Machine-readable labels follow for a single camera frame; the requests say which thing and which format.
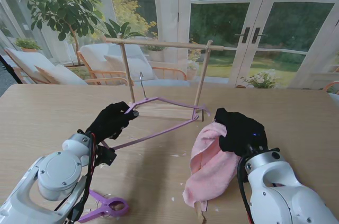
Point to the white flowering pot plant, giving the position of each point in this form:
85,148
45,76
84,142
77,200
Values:
260,79

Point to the wooden hanging rack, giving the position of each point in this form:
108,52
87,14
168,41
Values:
164,44

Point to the leafy potted tree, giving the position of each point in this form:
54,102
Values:
61,4

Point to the white cushioned lounge chair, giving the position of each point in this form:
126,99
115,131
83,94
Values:
95,54
29,62

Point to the pink square towel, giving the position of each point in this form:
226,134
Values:
212,171

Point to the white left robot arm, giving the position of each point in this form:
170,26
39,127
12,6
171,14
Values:
58,171

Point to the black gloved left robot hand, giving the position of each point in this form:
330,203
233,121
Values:
111,120

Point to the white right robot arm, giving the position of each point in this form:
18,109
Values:
280,189

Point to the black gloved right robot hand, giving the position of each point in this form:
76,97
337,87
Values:
243,134

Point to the small green pot plant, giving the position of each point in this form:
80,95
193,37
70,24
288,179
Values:
26,44

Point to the purple clothes hanger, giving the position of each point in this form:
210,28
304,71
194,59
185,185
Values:
174,102

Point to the purple plastic clothes peg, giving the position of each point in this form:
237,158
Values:
106,204

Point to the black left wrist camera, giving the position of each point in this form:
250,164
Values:
107,155

